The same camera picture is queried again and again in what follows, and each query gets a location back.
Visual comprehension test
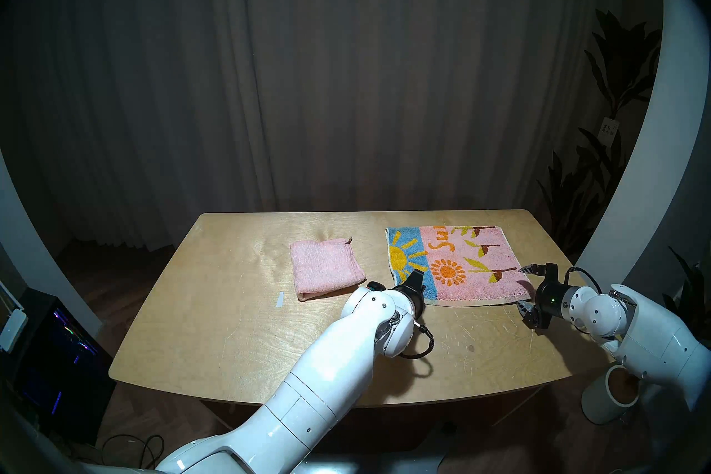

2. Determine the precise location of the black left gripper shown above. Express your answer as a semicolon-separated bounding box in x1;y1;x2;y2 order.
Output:
393;269;429;321

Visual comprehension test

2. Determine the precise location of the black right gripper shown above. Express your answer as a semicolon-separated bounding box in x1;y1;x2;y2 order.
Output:
515;263;565;332

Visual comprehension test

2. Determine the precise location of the sun and flower print towel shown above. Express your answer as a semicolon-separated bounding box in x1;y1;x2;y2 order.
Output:
385;225;535;308

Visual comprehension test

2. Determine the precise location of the plain pink towel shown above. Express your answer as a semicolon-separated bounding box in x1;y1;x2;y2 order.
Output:
289;237;367;302

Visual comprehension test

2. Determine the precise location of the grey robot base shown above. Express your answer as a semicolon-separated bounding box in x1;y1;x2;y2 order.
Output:
303;423;456;474

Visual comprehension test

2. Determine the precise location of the tall dark leafy plant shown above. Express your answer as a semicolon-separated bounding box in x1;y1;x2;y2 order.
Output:
536;6;664;264

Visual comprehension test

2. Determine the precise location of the white round plant pot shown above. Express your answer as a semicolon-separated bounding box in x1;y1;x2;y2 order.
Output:
582;365;642;425

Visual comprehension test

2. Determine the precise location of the dark plant in white pot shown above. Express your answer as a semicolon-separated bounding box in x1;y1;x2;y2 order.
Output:
661;248;711;335

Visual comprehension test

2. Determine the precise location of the grey pleated curtain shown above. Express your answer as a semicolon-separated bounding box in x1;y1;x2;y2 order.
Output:
0;0;667;257

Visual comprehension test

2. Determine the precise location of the black computer tower with lights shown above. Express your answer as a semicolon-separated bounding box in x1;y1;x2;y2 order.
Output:
11;287;117;443

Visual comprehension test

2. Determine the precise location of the small white box device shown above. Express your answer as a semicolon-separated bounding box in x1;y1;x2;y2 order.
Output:
0;309;28;352

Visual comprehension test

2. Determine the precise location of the black right camera cable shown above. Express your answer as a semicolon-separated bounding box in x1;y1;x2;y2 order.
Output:
562;266;603;297

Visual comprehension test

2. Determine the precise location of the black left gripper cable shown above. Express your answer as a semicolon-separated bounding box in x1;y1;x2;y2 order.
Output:
399;318;435;360

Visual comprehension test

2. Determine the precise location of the black floor cable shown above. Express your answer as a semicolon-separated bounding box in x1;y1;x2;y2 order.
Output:
99;433;165;472

